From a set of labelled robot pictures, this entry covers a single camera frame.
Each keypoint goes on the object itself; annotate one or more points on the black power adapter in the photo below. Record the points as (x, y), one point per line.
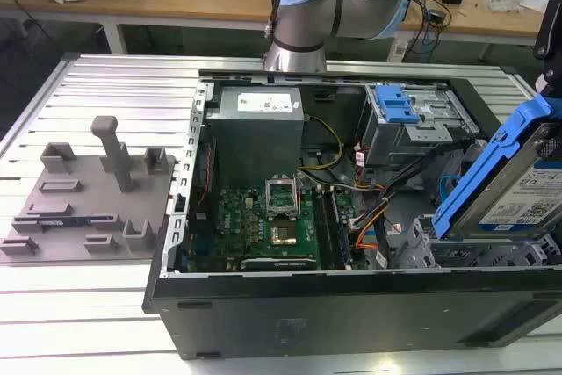
(435, 16)

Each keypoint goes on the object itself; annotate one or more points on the metal disk bay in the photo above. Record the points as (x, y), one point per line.
(417, 247)

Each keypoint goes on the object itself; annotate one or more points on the grey parts rack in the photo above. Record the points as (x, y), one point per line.
(88, 199)

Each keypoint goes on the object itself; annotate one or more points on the hard disk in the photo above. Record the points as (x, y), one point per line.
(478, 173)

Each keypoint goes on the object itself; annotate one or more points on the green motherboard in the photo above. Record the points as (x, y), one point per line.
(237, 225)

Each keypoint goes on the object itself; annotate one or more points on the black graphics card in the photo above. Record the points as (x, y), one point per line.
(281, 264)

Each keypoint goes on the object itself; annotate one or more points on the black RAM stick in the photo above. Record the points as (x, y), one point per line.
(324, 225)

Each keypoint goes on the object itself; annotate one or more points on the grey power supply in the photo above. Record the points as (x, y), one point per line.
(254, 138)

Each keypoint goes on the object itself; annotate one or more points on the wooden desk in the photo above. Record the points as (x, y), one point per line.
(184, 2)

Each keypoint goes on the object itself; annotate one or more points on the metal drive cage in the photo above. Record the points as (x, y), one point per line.
(395, 142)

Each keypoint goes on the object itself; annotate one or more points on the CPU socket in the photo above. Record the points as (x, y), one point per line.
(281, 197)

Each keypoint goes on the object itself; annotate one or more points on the black PC case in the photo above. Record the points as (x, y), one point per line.
(307, 318)

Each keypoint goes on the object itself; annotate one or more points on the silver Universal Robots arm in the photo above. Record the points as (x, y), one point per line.
(307, 10)

